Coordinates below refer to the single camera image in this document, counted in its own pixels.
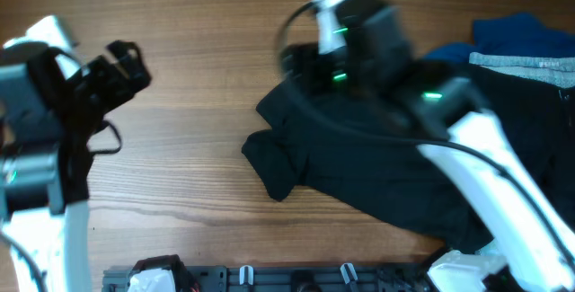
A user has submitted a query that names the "blue garment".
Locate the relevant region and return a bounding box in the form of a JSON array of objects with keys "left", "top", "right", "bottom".
[{"left": 423, "top": 13, "right": 574, "bottom": 63}]

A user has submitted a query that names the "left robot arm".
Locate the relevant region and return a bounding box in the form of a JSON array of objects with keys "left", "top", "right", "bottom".
[{"left": 1, "top": 40, "right": 151, "bottom": 291}]

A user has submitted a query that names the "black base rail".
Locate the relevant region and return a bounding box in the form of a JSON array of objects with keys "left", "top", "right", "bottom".
[{"left": 102, "top": 262, "right": 432, "bottom": 292}]

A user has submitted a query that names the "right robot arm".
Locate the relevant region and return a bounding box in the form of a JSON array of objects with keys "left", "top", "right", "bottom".
[{"left": 304, "top": 0, "right": 574, "bottom": 291}]

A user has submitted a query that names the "black t-shirt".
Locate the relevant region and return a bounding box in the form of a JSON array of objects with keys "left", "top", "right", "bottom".
[{"left": 242, "top": 82, "right": 493, "bottom": 253}]

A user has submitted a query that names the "dark folded garment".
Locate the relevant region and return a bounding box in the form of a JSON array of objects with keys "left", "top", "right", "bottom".
[{"left": 464, "top": 65, "right": 574, "bottom": 227}]

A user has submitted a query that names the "grey patterned garment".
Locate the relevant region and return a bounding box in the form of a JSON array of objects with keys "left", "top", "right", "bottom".
[{"left": 469, "top": 52, "right": 574, "bottom": 88}]

